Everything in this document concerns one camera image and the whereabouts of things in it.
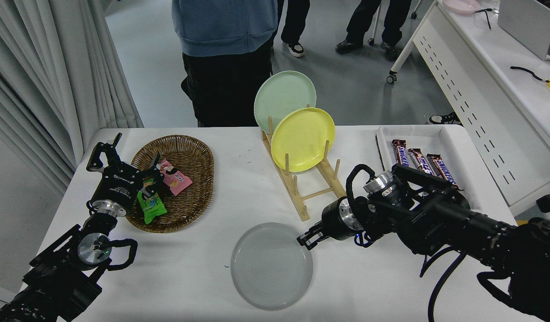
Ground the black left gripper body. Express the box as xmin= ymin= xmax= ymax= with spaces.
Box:
xmin=93 ymin=167 xmax=145 ymax=212

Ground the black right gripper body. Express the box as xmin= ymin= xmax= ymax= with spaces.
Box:
xmin=322 ymin=200 xmax=351 ymax=240

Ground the grey plate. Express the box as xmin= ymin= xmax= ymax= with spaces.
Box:
xmin=230 ymin=222 xmax=313 ymax=311

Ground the wooden plate rack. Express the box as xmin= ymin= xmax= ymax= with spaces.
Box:
xmin=262 ymin=105 xmax=351 ymax=222

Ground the yellow plate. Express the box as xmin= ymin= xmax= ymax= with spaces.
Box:
xmin=271 ymin=107 xmax=336 ymax=173

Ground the pale green plate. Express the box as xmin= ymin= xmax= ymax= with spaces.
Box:
xmin=254 ymin=71 xmax=317 ymax=135

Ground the pink plate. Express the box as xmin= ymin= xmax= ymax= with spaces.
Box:
xmin=443 ymin=0 xmax=481 ymax=15

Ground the pink snack packet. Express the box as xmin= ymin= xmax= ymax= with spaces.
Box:
xmin=158 ymin=159 xmax=193 ymax=196

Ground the green snack packet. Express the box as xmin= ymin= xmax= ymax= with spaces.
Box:
xmin=137 ymin=177 xmax=168 ymax=225

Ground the brown wicker basket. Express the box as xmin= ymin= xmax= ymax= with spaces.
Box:
xmin=125 ymin=135 xmax=215 ymax=233

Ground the brown Snickers bar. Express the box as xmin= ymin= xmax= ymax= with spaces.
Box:
xmin=408 ymin=148 xmax=438 ymax=176
xmin=392 ymin=140 xmax=410 ymax=168
xmin=426 ymin=154 xmax=460 ymax=191

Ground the white pleated curtain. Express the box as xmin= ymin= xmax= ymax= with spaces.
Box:
xmin=0 ymin=0 xmax=144 ymax=195

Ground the white foam tray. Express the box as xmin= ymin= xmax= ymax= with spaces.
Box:
xmin=377 ymin=125 xmax=473 ymax=191

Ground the person's foot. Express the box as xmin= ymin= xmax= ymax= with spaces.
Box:
xmin=427 ymin=111 xmax=462 ymax=126

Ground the person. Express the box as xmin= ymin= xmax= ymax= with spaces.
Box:
xmin=336 ymin=0 xmax=412 ymax=61
xmin=171 ymin=0 xmax=279 ymax=128
xmin=275 ymin=0 xmax=311 ymax=58

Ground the white desk with slotted panel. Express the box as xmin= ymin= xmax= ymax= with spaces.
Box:
xmin=387 ymin=0 xmax=550 ymax=217

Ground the silver laptop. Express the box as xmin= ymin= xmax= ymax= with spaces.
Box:
xmin=498 ymin=0 xmax=550 ymax=61

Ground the thick black cable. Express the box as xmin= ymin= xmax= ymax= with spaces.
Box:
xmin=510 ymin=66 xmax=550 ymax=83

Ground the thin black cable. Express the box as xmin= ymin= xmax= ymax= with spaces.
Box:
xmin=475 ymin=8 xmax=497 ymax=30

